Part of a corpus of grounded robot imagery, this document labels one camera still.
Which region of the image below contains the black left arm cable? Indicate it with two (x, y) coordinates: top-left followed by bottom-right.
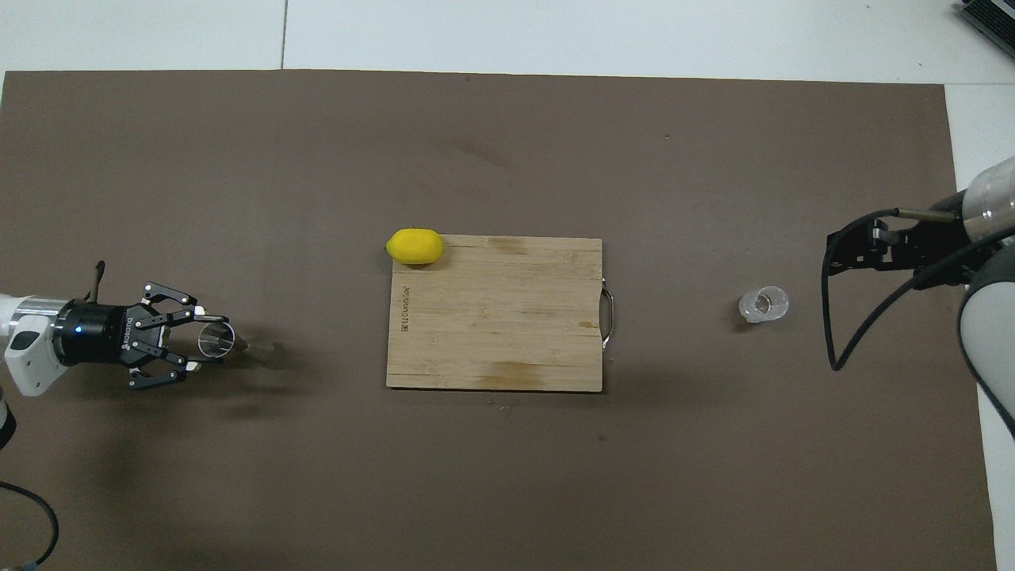
(0, 262), (105, 570)

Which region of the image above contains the grey ribbed device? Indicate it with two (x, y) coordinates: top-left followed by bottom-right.
(956, 0), (1015, 60)

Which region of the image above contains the wooden cutting board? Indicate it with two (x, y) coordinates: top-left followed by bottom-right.
(386, 234), (615, 393)

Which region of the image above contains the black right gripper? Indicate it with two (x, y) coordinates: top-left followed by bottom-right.
(826, 218), (978, 291)

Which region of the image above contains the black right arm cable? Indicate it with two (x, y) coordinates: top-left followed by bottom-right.
(822, 208), (1015, 372)

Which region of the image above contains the clear plastic cup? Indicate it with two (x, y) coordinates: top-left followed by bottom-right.
(738, 285), (791, 324)

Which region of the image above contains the yellow lemon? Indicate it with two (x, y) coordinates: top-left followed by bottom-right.
(385, 228), (444, 266)

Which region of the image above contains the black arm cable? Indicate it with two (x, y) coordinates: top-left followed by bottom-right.
(0, 262), (105, 570)
(822, 208), (1015, 372)

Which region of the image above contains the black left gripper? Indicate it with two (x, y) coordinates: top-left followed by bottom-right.
(54, 282), (231, 391)

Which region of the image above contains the steel double jigger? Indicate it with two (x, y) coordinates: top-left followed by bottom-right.
(197, 320), (276, 367)

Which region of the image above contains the brown table mat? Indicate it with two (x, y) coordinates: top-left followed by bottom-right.
(0, 70), (998, 571)

